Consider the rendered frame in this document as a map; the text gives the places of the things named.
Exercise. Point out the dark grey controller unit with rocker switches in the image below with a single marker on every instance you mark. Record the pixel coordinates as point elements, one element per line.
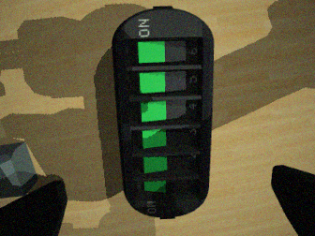
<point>163,67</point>

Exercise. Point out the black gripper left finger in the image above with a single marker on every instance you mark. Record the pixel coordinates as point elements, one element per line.
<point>39,213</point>

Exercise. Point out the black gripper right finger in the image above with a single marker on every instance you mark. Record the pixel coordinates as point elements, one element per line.
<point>295,191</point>

